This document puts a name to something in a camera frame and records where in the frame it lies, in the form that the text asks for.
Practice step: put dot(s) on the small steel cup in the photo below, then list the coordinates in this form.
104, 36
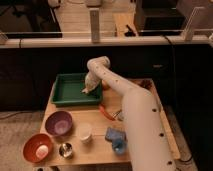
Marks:
66, 150

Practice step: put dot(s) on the blue sponge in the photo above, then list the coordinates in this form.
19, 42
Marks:
112, 134

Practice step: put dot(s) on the orange bowl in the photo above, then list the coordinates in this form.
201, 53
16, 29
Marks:
30, 147

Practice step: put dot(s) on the purple bowl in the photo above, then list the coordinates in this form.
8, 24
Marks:
58, 123

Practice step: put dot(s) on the white egg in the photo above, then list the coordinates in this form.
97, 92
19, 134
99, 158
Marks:
42, 151

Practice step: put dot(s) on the white paper cup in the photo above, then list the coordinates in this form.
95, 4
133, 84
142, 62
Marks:
85, 132

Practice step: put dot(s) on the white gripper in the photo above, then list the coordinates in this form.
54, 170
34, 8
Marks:
91, 82

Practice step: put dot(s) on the white angled post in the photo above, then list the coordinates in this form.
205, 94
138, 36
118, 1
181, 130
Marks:
192, 23

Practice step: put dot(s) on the blue plastic cup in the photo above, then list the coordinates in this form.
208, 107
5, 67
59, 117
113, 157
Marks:
119, 146

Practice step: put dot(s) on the green plastic tray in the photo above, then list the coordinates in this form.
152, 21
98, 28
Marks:
68, 88

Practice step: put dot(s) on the white vertical post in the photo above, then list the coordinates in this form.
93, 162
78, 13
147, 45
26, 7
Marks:
95, 27

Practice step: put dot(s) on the red apple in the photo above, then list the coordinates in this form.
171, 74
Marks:
105, 86

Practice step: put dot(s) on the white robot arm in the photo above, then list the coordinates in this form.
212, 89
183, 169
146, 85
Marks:
147, 142

